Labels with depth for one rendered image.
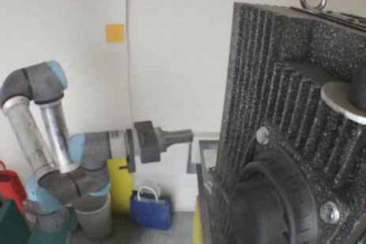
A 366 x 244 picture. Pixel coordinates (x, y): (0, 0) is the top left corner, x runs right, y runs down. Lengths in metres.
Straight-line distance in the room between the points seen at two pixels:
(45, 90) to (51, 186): 0.34
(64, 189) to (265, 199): 0.49
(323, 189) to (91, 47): 1.31
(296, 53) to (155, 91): 1.15
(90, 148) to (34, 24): 1.05
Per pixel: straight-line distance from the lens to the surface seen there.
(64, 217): 1.17
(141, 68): 1.54
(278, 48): 0.54
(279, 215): 0.49
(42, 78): 0.91
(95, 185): 0.75
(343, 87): 0.45
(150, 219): 1.96
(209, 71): 1.54
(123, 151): 0.69
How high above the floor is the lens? 1.67
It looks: 28 degrees down
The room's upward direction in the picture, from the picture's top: 2 degrees clockwise
